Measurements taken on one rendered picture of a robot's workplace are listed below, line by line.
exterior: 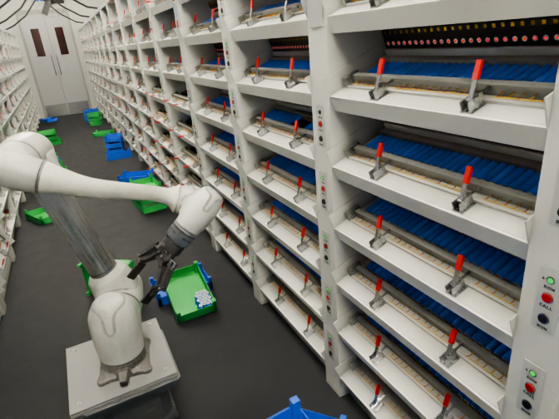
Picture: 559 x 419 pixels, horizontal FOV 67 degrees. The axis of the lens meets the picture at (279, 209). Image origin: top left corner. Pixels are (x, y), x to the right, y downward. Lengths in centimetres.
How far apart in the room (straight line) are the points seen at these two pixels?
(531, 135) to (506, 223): 18
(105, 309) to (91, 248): 24
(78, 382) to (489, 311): 133
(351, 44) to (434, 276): 64
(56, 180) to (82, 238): 31
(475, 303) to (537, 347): 15
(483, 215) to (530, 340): 24
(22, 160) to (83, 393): 79
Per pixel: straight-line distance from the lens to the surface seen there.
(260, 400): 175
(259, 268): 210
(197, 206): 137
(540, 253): 83
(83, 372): 174
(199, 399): 180
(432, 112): 92
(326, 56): 119
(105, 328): 153
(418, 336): 120
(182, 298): 229
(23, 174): 138
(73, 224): 160
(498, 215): 90
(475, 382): 111
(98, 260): 165
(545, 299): 86
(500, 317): 97
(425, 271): 108
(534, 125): 79
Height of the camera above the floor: 127
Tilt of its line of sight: 22 degrees down
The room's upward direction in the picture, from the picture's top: 5 degrees counter-clockwise
